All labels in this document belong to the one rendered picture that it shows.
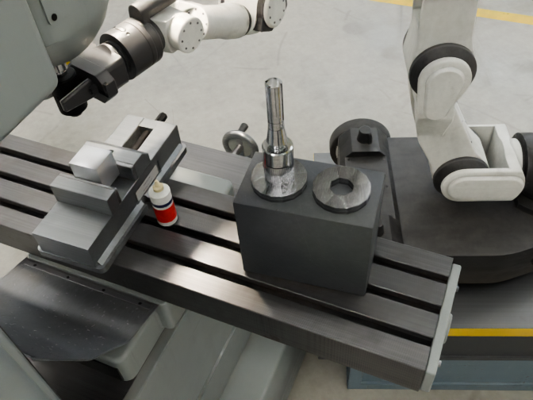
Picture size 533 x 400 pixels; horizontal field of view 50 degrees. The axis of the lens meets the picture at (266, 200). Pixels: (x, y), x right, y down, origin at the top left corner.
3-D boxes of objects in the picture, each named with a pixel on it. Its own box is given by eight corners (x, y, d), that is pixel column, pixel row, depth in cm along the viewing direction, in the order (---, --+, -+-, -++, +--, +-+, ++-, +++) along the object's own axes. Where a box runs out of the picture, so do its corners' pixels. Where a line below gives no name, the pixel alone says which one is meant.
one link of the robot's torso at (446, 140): (480, 149, 161) (459, 3, 128) (496, 201, 148) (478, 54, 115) (424, 161, 166) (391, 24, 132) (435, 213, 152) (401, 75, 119)
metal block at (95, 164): (93, 167, 110) (84, 144, 106) (120, 173, 108) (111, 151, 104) (78, 185, 107) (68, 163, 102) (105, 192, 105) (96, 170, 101)
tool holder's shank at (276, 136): (290, 139, 85) (288, 78, 76) (283, 153, 83) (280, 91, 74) (271, 135, 86) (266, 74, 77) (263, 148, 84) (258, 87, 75)
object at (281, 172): (298, 169, 90) (297, 142, 86) (288, 190, 87) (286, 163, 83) (270, 162, 91) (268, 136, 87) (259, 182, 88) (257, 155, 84)
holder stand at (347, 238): (262, 221, 109) (254, 144, 94) (376, 242, 104) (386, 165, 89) (243, 271, 102) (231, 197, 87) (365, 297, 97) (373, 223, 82)
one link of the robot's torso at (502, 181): (500, 153, 162) (511, 117, 152) (518, 206, 149) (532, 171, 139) (427, 155, 163) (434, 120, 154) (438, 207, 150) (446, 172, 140)
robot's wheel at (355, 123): (387, 161, 193) (393, 116, 178) (389, 172, 189) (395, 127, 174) (328, 163, 194) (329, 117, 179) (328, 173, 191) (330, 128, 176)
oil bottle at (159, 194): (163, 209, 113) (151, 170, 105) (181, 214, 112) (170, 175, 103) (153, 223, 111) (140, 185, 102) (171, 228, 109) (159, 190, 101)
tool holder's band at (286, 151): (297, 142, 86) (297, 136, 85) (286, 163, 83) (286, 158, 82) (268, 136, 87) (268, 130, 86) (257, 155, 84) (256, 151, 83)
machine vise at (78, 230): (130, 135, 128) (117, 97, 120) (189, 148, 124) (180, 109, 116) (37, 254, 107) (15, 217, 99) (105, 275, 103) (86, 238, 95)
